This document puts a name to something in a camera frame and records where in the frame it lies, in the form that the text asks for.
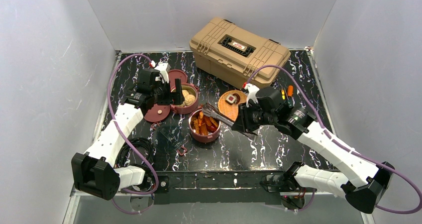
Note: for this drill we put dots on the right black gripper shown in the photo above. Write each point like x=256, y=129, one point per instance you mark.
x=243, y=122

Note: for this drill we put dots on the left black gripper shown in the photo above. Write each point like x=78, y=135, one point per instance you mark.
x=170, y=95

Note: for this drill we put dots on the steamed bun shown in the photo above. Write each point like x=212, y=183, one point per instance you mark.
x=185, y=93
x=189, y=99

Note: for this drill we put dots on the metal food tongs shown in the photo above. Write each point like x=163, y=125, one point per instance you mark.
x=211, y=111

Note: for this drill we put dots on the red steel lunch bowl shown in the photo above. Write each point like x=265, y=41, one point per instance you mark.
x=200, y=138
x=182, y=109

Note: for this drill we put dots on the fried chicken pieces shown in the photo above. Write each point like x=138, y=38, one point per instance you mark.
x=200, y=130

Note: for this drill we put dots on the red sausage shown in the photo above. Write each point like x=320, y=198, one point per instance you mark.
x=212, y=128

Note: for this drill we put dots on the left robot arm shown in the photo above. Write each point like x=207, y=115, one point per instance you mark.
x=94, y=170

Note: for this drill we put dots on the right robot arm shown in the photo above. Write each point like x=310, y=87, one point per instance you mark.
x=358, y=181

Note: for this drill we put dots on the red lunch box clip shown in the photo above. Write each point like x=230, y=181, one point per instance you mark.
x=182, y=150

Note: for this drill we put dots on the red round lid front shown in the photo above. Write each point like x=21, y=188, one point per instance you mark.
x=157, y=113

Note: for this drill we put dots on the red round lid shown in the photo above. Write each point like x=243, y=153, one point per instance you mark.
x=157, y=113
x=177, y=74

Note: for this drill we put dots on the red round lid rear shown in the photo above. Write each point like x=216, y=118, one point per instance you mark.
x=177, y=74

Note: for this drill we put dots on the sushi roll piece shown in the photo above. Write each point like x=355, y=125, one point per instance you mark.
x=233, y=99

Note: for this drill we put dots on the orange green screwdriver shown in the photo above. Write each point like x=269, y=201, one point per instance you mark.
x=290, y=92

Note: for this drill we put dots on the dark transparent round lid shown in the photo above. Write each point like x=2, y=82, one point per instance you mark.
x=168, y=138

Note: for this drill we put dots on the tan plastic toolbox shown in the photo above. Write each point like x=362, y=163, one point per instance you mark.
x=234, y=55

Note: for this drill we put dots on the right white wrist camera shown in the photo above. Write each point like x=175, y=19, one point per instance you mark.
x=251, y=94

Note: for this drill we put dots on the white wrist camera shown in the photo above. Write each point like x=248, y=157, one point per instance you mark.
x=163, y=68
x=251, y=94

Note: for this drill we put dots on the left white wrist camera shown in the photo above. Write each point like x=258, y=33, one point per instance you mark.
x=163, y=68

